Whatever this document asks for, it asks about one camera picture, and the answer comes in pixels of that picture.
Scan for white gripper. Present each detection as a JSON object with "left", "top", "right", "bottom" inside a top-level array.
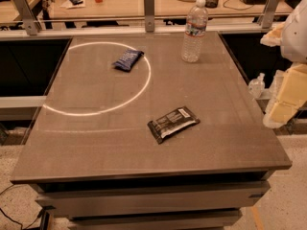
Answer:
[{"left": 260, "top": 0, "right": 307, "bottom": 128}]

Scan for black chocolate rxbar packet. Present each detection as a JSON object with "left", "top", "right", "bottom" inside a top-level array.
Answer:
[{"left": 147, "top": 106, "right": 201, "bottom": 144}]

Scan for blue blueberry rxbar packet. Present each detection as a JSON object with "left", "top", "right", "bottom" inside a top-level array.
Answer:
[{"left": 112, "top": 49, "right": 144, "bottom": 72}]

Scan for small clear sanitizer bottle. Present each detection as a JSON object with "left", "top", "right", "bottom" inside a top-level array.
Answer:
[{"left": 248, "top": 73, "right": 265, "bottom": 99}]

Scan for clear plastic water bottle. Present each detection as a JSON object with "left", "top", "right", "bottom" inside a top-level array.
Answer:
[{"left": 181, "top": 0, "right": 208, "bottom": 62}]

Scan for black mesh pen cup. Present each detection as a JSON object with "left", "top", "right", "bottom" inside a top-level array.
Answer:
[{"left": 205, "top": 0, "right": 219, "bottom": 9}]

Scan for grey table drawer base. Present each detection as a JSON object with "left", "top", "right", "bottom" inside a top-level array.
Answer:
[{"left": 36, "top": 174, "right": 270, "bottom": 230}]

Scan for grey metal bracket right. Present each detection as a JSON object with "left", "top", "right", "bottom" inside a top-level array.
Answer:
[{"left": 258, "top": 0, "right": 281, "bottom": 29}]

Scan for grey metal bracket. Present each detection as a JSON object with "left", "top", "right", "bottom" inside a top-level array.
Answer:
[
  {"left": 258, "top": 0, "right": 281, "bottom": 29},
  {"left": 12, "top": 0, "right": 41, "bottom": 35},
  {"left": 144, "top": 0, "right": 154, "bottom": 33}
]

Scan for black desk cable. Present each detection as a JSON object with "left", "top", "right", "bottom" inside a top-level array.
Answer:
[{"left": 222, "top": 0, "right": 257, "bottom": 12}]

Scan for grey metal bracket middle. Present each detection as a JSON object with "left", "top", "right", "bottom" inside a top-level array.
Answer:
[{"left": 144, "top": 0, "right": 154, "bottom": 33}]

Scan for grey metal bracket left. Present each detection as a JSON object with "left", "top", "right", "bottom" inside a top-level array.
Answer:
[{"left": 12, "top": 0, "right": 41, "bottom": 35}]

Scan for black floor cable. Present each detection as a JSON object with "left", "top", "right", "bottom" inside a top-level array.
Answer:
[{"left": 0, "top": 184, "right": 46, "bottom": 230}]

